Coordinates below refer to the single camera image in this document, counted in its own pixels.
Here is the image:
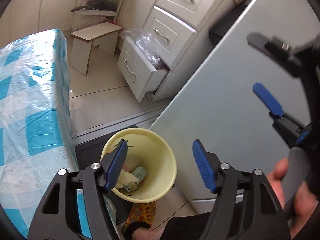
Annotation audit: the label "white tissue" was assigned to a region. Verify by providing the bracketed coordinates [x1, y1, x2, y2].
[115, 169, 139, 189]

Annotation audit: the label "yellow trash bin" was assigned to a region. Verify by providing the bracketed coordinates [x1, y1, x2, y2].
[101, 128, 177, 204]

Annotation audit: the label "white kitchen base cabinets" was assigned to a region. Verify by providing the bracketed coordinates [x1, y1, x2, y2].
[1, 0, 77, 47]

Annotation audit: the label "person's right hand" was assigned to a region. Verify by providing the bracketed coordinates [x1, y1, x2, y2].
[267, 158, 319, 239]

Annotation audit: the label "grey refrigerator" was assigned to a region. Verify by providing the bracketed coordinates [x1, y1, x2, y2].
[151, 0, 319, 213]

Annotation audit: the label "patterned slipper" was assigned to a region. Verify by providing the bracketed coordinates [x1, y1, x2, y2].
[122, 202, 156, 232]

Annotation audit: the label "blue checkered tablecloth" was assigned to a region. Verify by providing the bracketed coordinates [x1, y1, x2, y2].
[1, 29, 79, 236]

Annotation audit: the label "white drawer cabinet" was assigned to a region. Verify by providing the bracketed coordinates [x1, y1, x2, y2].
[117, 0, 242, 102]

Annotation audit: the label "clear plastic bag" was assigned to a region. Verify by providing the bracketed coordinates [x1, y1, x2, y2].
[120, 28, 167, 69]

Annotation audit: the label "small white stool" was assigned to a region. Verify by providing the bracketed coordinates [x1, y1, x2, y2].
[69, 22, 123, 75]

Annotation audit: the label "white open shelf rack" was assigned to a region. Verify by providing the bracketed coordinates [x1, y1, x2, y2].
[71, 0, 124, 30]

